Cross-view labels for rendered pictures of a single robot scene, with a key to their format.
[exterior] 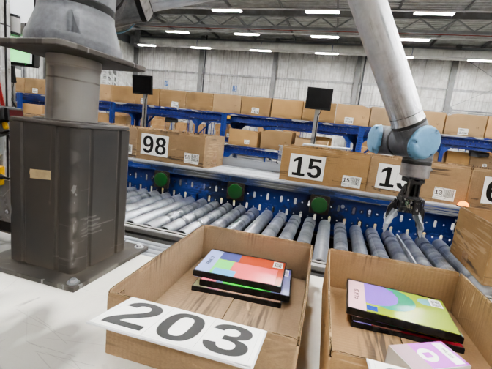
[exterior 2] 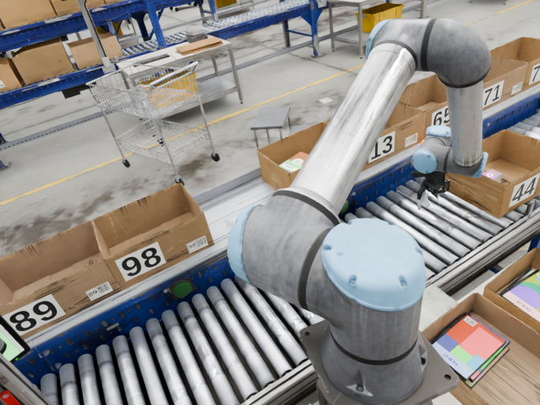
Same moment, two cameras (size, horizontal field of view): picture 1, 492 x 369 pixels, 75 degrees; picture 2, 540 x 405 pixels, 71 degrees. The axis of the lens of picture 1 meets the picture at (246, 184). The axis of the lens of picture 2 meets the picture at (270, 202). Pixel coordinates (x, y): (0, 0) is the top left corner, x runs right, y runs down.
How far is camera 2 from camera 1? 1.21 m
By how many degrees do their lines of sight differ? 43
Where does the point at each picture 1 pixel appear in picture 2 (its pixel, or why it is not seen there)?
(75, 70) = not seen: hidden behind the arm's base
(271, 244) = (454, 311)
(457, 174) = (417, 120)
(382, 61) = (473, 134)
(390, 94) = (471, 150)
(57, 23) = (421, 366)
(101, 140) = not seen: hidden behind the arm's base
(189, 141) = (187, 230)
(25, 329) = not seen: outside the picture
